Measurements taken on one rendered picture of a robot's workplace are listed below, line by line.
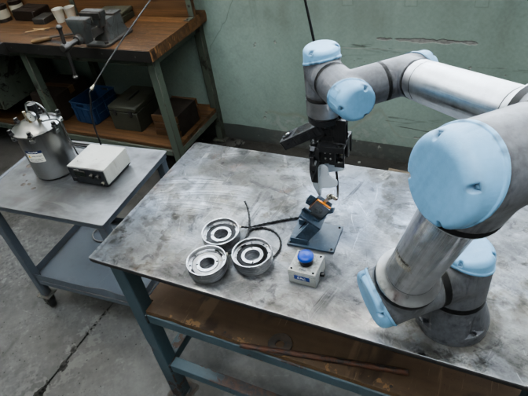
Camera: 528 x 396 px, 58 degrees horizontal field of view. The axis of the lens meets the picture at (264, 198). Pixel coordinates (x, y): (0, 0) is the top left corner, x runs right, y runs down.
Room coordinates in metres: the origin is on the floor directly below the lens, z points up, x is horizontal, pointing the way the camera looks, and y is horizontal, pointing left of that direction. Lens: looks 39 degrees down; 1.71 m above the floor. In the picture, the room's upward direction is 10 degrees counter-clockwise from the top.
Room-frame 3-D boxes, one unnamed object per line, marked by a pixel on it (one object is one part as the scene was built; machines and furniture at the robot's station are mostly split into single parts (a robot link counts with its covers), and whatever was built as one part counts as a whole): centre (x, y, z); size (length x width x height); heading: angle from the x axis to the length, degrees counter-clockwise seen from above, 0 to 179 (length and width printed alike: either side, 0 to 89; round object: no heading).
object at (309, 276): (0.78, -0.08, 0.82); 0.08 x 0.07 x 0.05; 59
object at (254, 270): (0.86, 0.05, 0.82); 0.10 x 0.10 x 0.04
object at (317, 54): (0.89, -0.16, 1.28); 0.09 x 0.08 x 0.11; 12
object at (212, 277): (0.86, 0.17, 0.82); 0.10 x 0.10 x 0.04
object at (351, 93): (0.80, -0.20, 1.28); 0.11 x 0.11 x 0.08; 12
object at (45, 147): (1.62, 0.72, 0.83); 0.41 x 0.19 x 0.30; 63
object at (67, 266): (1.60, 0.75, 0.34); 0.67 x 0.46 x 0.68; 63
